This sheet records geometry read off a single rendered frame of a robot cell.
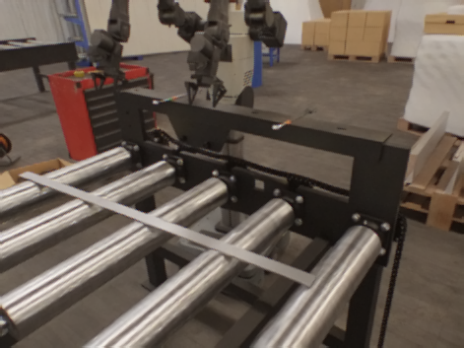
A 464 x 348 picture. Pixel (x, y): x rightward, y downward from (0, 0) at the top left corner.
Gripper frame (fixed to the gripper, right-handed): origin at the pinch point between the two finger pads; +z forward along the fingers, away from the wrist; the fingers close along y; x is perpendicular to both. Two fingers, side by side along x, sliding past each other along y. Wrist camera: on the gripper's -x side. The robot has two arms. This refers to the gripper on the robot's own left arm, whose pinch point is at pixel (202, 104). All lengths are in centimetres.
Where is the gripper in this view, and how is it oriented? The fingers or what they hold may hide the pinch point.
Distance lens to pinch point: 132.5
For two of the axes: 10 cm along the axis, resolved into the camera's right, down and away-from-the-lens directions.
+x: 4.0, 0.8, 9.1
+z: -2.0, 9.8, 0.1
